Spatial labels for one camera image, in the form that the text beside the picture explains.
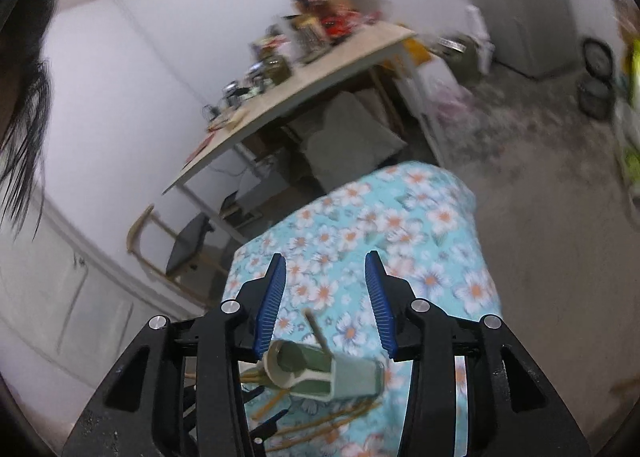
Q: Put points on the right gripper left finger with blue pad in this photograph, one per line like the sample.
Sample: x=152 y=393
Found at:
x=176 y=389

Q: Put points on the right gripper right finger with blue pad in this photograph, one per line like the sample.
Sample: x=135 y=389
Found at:
x=513 y=409

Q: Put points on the white plastic spoon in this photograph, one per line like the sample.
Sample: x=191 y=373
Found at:
x=288 y=364

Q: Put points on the wooden chopstick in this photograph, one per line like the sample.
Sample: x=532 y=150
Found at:
x=317 y=332
x=341 y=417
x=267 y=407
x=291 y=440

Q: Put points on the green plastic utensil holder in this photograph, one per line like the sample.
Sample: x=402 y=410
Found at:
x=351 y=378

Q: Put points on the wooden chair black seat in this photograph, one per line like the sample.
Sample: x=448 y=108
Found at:
x=187 y=252

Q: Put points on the floral blue tablecloth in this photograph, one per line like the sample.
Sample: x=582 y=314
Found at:
x=420 y=220

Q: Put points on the black rice cooker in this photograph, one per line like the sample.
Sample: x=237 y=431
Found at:
x=595 y=88

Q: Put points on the person's black hair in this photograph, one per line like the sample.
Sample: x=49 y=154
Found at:
x=25 y=105

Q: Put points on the yellow green bag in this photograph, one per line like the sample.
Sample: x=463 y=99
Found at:
x=626 y=113

